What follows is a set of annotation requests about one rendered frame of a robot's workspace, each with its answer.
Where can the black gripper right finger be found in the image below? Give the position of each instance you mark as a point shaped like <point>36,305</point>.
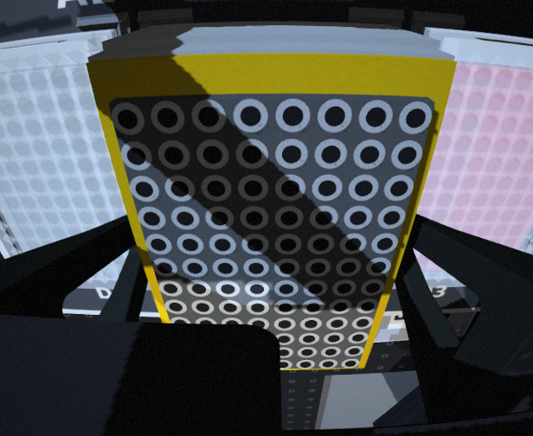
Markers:
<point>501,339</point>

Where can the translucent white well plate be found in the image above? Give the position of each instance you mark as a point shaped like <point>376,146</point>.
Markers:
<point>56,175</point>

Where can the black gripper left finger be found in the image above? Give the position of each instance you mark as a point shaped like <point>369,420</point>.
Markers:
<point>35,283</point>

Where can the white well plate with pink samples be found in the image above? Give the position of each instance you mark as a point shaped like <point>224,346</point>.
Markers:
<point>481,176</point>

